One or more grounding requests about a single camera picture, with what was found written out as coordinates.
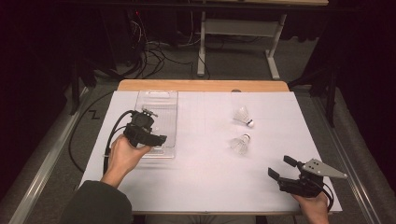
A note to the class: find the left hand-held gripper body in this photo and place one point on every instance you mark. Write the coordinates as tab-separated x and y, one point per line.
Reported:
140	130

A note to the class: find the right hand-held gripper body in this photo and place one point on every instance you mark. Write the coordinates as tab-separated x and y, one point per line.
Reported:
303	185

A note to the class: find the clear plastic container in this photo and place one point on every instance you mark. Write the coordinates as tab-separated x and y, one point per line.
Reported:
165	118

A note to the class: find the white feather shuttlecock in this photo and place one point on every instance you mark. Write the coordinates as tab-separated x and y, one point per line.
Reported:
240	144
243	116

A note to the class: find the person's right hand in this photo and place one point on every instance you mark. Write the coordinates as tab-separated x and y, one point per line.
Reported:
314	208

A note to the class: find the person's left hand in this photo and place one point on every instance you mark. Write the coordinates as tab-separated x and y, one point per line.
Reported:
124	158

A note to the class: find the white paper sheet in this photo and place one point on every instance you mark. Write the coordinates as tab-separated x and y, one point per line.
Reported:
211	186

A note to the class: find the black metal stand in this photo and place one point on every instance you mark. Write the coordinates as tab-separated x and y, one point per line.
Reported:
331	99
74	87

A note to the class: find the white-legged background desk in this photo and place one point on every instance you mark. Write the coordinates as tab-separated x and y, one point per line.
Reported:
239	28

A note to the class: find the metal floor rail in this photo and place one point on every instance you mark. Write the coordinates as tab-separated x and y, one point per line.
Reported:
345	155
49	155

